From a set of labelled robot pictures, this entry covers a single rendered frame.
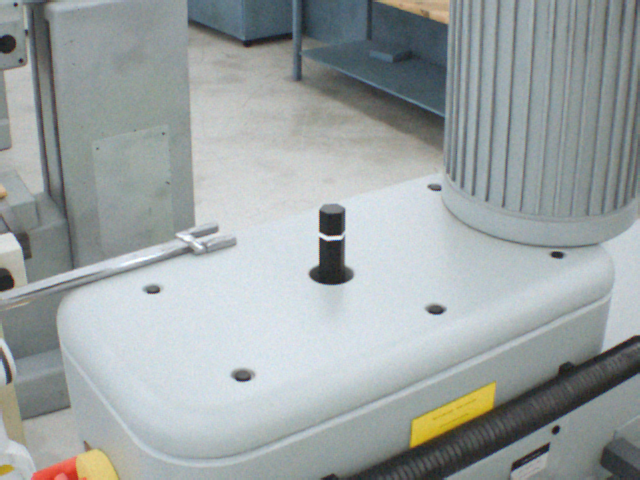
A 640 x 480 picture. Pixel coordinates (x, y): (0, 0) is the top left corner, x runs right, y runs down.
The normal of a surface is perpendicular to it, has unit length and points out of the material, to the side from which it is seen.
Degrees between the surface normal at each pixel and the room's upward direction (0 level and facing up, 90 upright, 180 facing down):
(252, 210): 0
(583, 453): 90
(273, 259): 0
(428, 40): 90
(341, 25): 90
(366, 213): 0
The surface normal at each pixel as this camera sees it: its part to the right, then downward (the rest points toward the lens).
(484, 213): -0.74, 0.31
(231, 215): 0.00, -0.89
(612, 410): 0.56, 0.38
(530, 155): -0.42, 0.42
